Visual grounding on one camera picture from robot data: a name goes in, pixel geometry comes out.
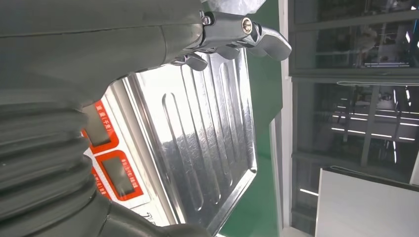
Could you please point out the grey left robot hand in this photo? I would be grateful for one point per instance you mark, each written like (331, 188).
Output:
(82, 49)

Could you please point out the electronic scale with steel tray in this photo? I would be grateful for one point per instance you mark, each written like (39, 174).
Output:
(196, 147)

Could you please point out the grey courier bag black letters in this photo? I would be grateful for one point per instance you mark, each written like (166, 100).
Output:
(235, 6)

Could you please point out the dark green table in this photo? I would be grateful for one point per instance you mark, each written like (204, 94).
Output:
(263, 85)

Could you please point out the glass partition window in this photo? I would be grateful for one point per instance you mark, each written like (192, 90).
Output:
(353, 49)

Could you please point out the white panel board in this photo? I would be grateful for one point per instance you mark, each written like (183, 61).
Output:
(366, 209)

